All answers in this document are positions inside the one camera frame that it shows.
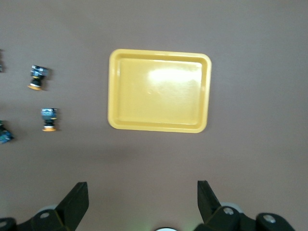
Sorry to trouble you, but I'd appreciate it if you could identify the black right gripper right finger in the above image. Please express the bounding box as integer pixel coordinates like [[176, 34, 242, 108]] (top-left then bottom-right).
[[193, 180, 298, 231]]

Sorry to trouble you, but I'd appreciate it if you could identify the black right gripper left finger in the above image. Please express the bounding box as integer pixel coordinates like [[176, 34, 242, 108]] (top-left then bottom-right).
[[0, 181, 90, 231]]

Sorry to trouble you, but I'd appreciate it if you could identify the yellow push button switch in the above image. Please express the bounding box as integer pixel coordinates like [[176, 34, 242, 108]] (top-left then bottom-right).
[[40, 107, 58, 132], [26, 64, 50, 91]]

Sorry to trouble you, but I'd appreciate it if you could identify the yellow plastic tray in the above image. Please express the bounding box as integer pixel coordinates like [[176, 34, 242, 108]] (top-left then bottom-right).
[[107, 49, 213, 134]]

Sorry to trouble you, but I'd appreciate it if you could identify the brown table cover mat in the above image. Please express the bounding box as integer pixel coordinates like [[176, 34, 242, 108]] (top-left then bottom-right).
[[0, 0, 308, 231]]

